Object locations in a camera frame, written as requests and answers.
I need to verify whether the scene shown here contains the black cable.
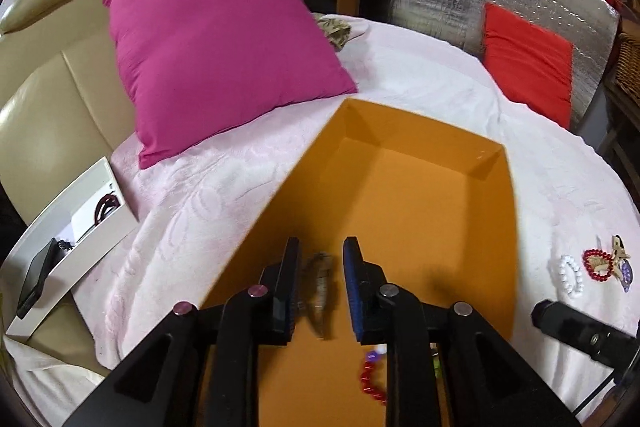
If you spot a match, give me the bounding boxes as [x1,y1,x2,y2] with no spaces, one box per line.
[569,364,627,414]

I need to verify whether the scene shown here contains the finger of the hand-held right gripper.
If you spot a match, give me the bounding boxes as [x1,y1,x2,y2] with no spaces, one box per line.
[531,299,640,375]

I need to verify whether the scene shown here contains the red pillow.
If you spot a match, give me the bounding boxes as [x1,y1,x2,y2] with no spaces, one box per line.
[482,2,575,130]

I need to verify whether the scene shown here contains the magenta pillow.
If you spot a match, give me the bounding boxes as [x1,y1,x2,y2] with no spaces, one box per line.
[102,0,359,170]

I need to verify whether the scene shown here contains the purple hair clip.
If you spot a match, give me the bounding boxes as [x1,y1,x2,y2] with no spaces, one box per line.
[619,257,636,294]

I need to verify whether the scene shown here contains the red bead bracelet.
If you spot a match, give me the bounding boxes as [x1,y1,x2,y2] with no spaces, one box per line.
[360,358,389,406]
[582,249,615,283]

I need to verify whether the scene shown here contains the white bead bracelet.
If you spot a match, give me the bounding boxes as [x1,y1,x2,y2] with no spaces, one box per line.
[558,254,585,298]

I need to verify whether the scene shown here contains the beige hair claw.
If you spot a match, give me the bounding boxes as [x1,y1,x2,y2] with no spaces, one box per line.
[610,235,632,281]

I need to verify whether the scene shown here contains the black phone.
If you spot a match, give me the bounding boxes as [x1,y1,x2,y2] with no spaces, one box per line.
[15,237,60,321]

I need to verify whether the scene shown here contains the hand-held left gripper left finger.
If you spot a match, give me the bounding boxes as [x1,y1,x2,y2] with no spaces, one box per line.
[62,237,303,427]

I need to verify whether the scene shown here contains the orange cardboard box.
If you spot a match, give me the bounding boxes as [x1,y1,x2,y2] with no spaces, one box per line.
[197,97,518,427]

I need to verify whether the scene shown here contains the pale pink blanket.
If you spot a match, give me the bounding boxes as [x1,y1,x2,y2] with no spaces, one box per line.
[94,13,640,414]

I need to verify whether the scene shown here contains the brown patterned cloth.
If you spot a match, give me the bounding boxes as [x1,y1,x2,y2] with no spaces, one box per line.
[315,14,354,53]

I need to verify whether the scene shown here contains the dark red coiled cord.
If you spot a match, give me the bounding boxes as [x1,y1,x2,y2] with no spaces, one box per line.
[92,192,124,225]

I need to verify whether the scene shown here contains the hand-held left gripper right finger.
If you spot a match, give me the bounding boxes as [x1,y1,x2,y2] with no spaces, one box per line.
[342,236,583,427]

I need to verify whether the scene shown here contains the wicker basket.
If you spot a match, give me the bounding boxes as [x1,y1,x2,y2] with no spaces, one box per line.
[612,31,640,96]

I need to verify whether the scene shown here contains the beige leather sofa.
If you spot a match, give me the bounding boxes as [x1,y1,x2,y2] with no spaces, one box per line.
[0,0,174,427]

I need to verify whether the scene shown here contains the white open box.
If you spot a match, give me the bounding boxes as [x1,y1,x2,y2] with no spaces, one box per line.
[0,156,141,341]

